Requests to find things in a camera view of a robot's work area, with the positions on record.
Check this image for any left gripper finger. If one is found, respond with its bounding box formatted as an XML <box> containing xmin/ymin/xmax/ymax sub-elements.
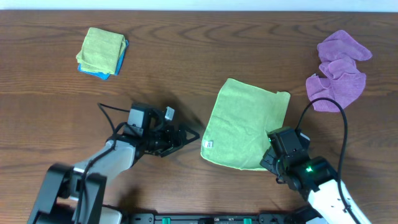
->
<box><xmin>159</xmin><ymin>144</ymin><xmax>185</xmax><ymax>157</ymax></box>
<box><xmin>178</xmin><ymin>124</ymin><xmax>200</xmax><ymax>145</ymax></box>

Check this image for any green cloth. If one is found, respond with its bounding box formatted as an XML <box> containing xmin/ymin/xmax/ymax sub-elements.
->
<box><xmin>200</xmin><ymin>78</ymin><xmax>290</xmax><ymax>170</ymax></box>
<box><xmin>76</xmin><ymin>27</ymin><xmax>126</xmax><ymax>75</ymax></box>

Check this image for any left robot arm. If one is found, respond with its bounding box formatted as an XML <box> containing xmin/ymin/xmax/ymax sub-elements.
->
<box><xmin>28</xmin><ymin>103</ymin><xmax>200</xmax><ymax>224</ymax></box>

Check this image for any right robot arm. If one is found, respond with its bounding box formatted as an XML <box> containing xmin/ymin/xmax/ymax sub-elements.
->
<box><xmin>260</xmin><ymin>127</ymin><xmax>370</xmax><ymax>223</ymax></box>

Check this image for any folded blue cloth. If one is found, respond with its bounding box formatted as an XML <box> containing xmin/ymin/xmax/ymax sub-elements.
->
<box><xmin>77</xmin><ymin>40</ymin><xmax>129</xmax><ymax>80</ymax></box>

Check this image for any folded green cloth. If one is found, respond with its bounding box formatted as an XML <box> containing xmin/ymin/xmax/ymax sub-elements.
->
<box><xmin>76</xmin><ymin>27</ymin><xmax>126</xmax><ymax>75</ymax></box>

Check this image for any crumpled purple cloth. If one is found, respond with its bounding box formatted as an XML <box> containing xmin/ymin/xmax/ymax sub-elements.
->
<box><xmin>305</xmin><ymin>30</ymin><xmax>373</xmax><ymax>112</ymax></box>

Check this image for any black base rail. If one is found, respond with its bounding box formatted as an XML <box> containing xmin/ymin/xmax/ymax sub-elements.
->
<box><xmin>122</xmin><ymin>213</ymin><xmax>300</xmax><ymax>224</ymax></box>

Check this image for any right black cable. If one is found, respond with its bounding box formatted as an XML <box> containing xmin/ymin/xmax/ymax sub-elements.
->
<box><xmin>294</xmin><ymin>97</ymin><xmax>363</xmax><ymax>224</ymax></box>

